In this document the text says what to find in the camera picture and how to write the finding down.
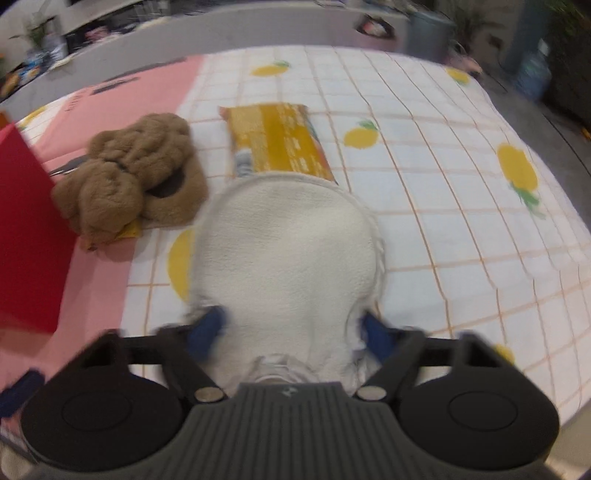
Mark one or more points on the brown plush toy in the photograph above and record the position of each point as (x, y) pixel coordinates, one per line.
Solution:
(129, 175)

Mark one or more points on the blue water bottle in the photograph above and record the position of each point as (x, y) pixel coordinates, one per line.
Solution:
(534, 69)

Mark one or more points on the yellow snack packet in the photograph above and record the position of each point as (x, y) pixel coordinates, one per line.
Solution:
(277, 138)

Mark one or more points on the white fluffy pad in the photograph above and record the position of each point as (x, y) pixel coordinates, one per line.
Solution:
(286, 258)

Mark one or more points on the white storage box orange rim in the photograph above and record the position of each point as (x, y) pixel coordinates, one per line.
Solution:
(27, 240)

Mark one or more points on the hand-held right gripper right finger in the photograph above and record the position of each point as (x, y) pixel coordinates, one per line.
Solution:
(377, 333)

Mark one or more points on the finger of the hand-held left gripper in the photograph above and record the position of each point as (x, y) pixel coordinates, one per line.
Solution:
(21, 392)

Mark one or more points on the green plant in glass vase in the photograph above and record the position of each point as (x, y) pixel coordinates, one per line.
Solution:
(39, 30)

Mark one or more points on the spiky potted plant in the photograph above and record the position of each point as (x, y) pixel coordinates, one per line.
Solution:
(468, 23)

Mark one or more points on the grey bin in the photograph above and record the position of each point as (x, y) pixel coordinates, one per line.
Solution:
(429, 34)

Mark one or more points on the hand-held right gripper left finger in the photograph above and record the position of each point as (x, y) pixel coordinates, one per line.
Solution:
(207, 328)

